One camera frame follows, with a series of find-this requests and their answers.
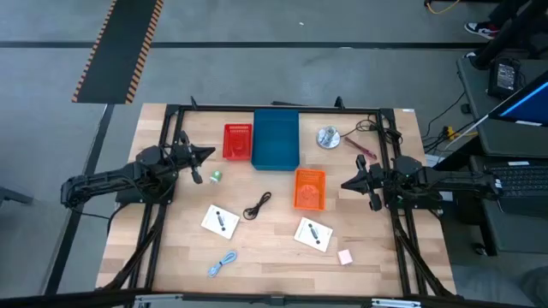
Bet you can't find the dark grey side desk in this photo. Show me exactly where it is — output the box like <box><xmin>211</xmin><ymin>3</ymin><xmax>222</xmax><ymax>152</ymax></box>
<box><xmin>456</xmin><ymin>57</ymin><xmax>548</xmax><ymax>159</ymax></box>

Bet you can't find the round silver metal object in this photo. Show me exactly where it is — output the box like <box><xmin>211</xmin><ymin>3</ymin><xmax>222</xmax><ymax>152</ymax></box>
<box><xmin>316</xmin><ymin>125</ymin><xmax>342</xmax><ymax>150</ymax></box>

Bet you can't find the person's red-white-black shoe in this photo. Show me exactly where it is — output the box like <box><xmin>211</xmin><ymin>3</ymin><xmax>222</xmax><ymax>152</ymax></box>
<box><xmin>463</xmin><ymin>21</ymin><xmax>501</xmax><ymax>40</ymax></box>

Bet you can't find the black hazard-striped floor mat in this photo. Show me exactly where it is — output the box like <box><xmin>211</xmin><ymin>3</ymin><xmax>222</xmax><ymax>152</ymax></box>
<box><xmin>71</xmin><ymin>0</ymin><xmax>165</xmax><ymax>105</ymax></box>

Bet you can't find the computer monitor with blue screen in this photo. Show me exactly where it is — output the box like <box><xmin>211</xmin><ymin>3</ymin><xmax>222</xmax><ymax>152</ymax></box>
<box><xmin>487</xmin><ymin>70</ymin><xmax>548</xmax><ymax>128</ymax></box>

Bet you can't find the red slotted plastic basket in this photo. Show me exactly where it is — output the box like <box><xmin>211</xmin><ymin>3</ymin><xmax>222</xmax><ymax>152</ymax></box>
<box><xmin>222</xmin><ymin>123</ymin><xmax>253</xmax><ymax>162</ymax></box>

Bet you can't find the orange slotted plastic basket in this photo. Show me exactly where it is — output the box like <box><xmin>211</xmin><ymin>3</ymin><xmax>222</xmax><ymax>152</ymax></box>
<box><xmin>293</xmin><ymin>168</ymin><xmax>327</xmax><ymax>212</ymax></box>

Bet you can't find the white product box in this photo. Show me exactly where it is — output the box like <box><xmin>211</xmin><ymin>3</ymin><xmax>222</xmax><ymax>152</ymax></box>
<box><xmin>293</xmin><ymin>216</ymin><xmax>334</xmax><ymax>253</ymax></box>
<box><xmin>200</xmin><ymin>204</ymin><xmax>241</xmax><ymax>240</ymax></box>

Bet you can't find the black laptop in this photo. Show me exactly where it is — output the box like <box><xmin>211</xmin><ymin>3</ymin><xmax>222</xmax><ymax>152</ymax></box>
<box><xmin>483</xmin><ymin>160</ymin><xmax>548</xmax><ymax>215</ymax></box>

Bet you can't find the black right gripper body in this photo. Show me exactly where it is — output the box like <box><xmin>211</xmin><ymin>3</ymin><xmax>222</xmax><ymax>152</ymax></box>
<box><xmin>356</xmin><ymin>154</ymin><xmax>393</xmax><ymax>212</ymax></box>

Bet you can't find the person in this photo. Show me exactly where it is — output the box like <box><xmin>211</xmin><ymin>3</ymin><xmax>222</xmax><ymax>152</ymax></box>
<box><xmin>463</xmin><ymin>0</ymin><xmax>548</xmax><ymax>72</ymax></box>

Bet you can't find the yellow floor cable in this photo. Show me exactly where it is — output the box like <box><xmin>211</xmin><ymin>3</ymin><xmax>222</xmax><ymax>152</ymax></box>
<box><xmin>426</xmin><ymin>0</ymin><xmax>462</xmax><ymax>15</ymax></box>

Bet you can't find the black power adapter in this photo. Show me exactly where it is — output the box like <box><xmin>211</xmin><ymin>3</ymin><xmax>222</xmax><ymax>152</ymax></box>
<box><xmin>487</xmin><ymin>57</ymin><xmax>522</xmax><ymax>98</ymax></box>

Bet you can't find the black cable bundle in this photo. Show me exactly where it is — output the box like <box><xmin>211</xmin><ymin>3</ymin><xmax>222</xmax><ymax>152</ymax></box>
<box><xmin>342</xmin><ymin>113</ymin><xmax>403</xmax><ymax>146</ymax></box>

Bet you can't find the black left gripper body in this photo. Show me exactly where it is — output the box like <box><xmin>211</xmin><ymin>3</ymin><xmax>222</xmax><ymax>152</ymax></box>
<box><xmin>170</xmin><ymin>130</ymin><xmax>205</xmax><ymax>185</ymax></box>

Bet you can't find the blue plastic bin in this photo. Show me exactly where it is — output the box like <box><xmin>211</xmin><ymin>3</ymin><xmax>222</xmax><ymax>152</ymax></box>
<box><xmin>250</xmin><ymin>109</ymin><xmax>301</xmax><ymax>172</ymax></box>

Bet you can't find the black aluminium rig frame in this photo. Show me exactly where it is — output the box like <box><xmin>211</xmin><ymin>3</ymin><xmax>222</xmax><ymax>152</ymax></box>
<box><xmin>0</xmin><ymin>94</ymin><xmax>548</xmax><ymax>308</ymax></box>

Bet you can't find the light blue cable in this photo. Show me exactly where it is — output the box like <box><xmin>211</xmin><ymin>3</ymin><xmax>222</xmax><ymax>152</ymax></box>
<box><xmin>207</xmin><ymin>250</ymin><xmax>238</xmax><ymax>279</ymax></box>

